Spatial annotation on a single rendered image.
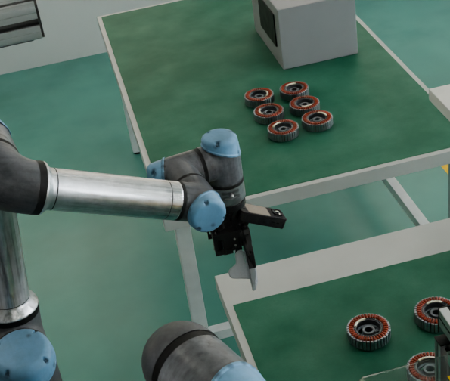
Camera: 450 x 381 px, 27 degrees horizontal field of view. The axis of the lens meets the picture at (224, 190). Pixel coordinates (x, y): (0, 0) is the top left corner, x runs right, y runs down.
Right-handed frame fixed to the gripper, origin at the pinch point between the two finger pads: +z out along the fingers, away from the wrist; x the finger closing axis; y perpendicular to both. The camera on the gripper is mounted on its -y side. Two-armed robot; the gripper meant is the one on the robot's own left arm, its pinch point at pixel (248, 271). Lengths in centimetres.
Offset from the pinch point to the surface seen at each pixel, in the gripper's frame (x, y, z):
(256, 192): -90, -24, 40
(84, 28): -403, 4, 97
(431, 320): -7, -47, 37
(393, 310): -19, -41, 40
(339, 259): -46, -36, 40
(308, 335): -18.3, -17.1, 40.1
